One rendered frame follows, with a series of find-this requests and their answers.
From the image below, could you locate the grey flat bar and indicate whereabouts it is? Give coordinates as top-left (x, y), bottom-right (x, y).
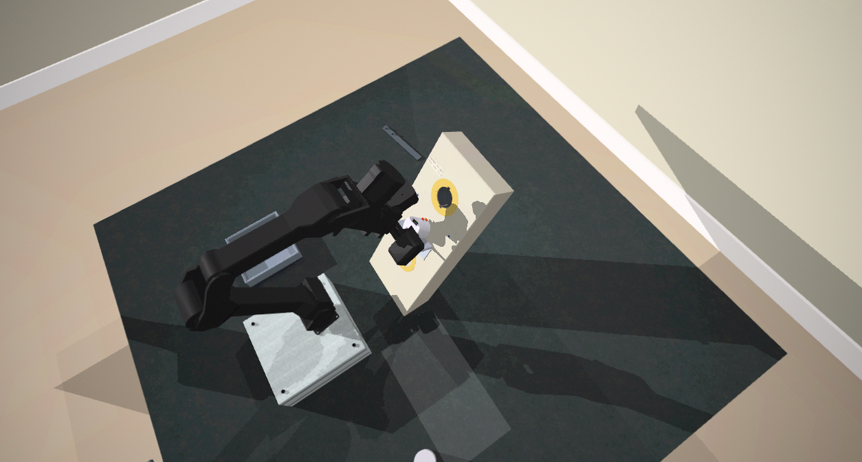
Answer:
top-left (382, 126), bottom-right (421, 160)

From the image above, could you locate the cream rectangular panel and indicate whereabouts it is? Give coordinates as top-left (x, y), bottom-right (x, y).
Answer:
top-left (370, 131), bottom-right (514, 316)

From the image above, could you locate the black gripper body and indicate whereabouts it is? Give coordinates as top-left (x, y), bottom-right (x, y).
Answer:
top-left (361, 206), bottom-right (425, 265)

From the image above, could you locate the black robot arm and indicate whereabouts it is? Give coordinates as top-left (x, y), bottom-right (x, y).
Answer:
top-left (173, 160), bottom-right (419, 335)

